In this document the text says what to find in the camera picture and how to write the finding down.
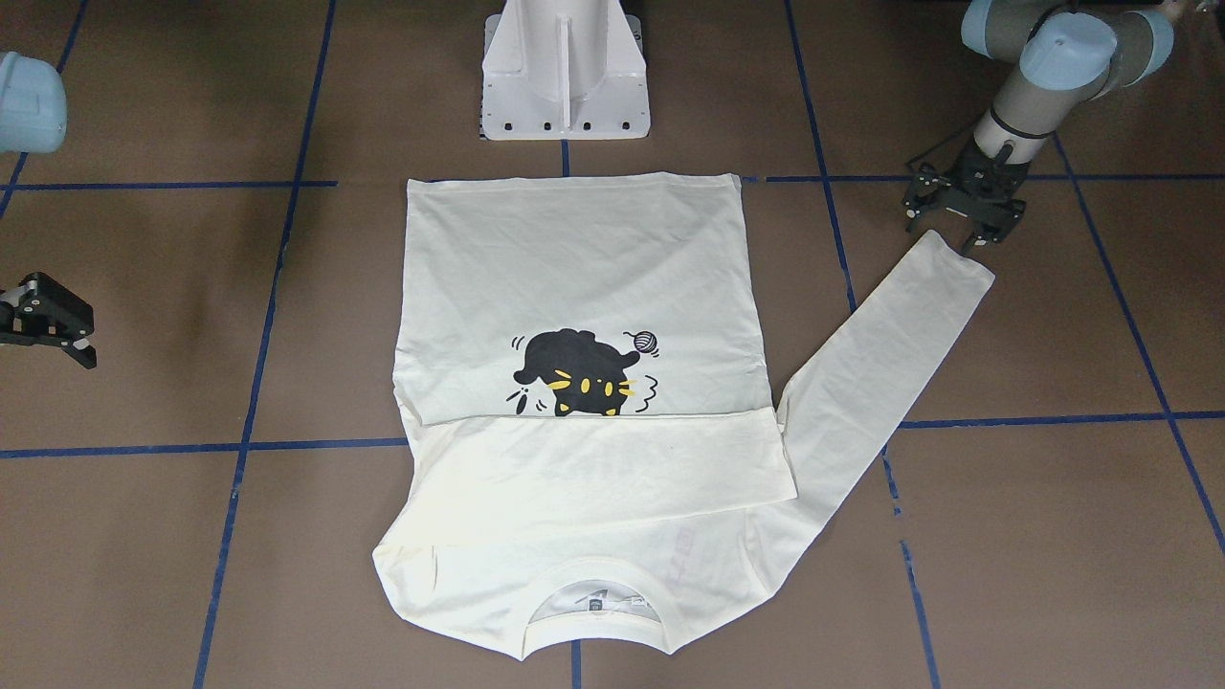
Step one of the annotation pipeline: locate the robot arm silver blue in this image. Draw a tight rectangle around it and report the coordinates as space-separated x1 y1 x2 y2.
1 51 67 154
902 1 1175 248

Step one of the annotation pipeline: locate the cream long sleeve cat shirt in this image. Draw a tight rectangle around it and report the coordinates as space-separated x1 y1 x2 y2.
372 170 993 661

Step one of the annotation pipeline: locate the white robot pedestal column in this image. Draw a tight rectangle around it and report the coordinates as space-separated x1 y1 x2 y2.
479 1 652 143

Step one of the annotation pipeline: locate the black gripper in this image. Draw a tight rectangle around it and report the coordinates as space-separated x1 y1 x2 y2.
904 143 1029 255

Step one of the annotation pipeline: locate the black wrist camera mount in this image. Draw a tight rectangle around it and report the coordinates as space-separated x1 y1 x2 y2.
902 163 953 233
1 272 98 369

